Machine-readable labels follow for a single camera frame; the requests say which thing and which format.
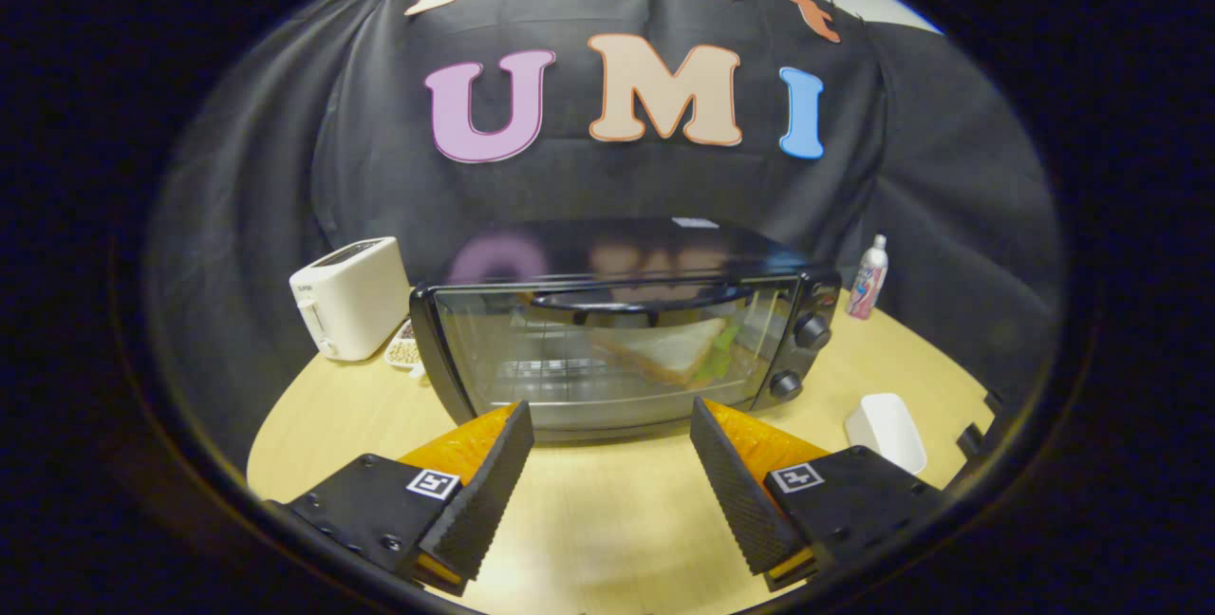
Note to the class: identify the white bread toaster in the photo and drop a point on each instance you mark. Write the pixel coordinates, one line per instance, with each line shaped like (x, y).
(356, 302)

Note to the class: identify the white rectangular tray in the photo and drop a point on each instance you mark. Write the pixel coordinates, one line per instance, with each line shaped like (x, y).
(887, 430)

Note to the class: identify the white bread slice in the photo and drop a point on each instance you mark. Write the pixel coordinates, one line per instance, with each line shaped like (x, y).
(664, 349)

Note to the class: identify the black toaster oven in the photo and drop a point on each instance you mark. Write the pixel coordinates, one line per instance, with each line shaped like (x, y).
(617, 250)

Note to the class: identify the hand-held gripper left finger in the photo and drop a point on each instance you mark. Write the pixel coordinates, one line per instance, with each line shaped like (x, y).
(489, 492)

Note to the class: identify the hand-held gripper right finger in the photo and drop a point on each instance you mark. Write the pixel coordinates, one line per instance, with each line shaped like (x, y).
(736, 492)

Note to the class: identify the small dish of nuts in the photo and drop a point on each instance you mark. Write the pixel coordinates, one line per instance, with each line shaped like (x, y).
(405, 349)

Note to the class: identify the green lettuce leaf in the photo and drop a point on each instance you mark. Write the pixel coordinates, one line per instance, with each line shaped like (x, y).
(721, 354)

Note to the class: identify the white pink spray bottle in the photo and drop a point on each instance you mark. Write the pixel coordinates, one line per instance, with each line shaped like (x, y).
(867, 283)

